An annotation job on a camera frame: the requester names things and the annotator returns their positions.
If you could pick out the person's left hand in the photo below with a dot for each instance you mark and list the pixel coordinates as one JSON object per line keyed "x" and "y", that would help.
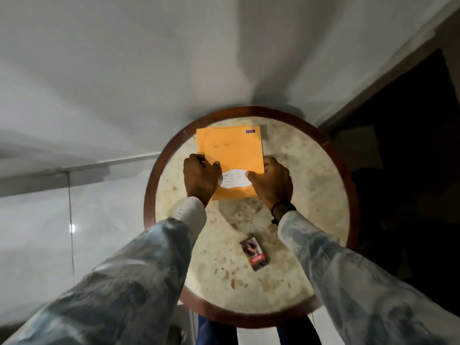
{"x": 199, "y": 177}

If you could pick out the person's right hand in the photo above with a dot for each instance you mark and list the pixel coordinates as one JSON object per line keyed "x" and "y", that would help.
{"x": 273, "y": 183}

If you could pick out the person's left thumb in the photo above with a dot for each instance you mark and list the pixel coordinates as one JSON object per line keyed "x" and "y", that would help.
{"x": 216, "y": 168}

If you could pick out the person's right thumb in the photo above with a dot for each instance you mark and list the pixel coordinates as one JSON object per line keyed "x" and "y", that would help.
{"x": 254, "y": 176}

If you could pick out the orange paper envelope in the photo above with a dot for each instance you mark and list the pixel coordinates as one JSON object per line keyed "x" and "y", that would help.
{"x": 231, "y": 150}

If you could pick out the person's right forearm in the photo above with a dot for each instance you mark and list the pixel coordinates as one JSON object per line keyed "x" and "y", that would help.
{"x": 359, "y": 283}

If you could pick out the person's left forearm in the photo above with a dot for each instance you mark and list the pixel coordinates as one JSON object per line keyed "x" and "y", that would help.
{"x": 118, "y": 276}

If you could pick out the black wrist band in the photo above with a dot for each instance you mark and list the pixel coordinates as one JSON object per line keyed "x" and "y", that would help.
{"x": 280, "y": 210}

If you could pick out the round wooden rimmed marble table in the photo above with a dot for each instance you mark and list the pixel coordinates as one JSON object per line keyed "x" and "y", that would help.
{"x": 251, "y": 229}

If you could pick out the small red black card box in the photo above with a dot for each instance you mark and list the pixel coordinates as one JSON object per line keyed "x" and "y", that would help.
{"x": 253, "y": 254}

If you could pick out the person's blue trouser legs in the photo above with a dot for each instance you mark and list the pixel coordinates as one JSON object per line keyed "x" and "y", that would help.
{"x": 258, "y": 332}

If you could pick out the dark doorway frame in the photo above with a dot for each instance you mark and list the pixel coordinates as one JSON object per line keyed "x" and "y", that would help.
{"x": 406, "y": 140}

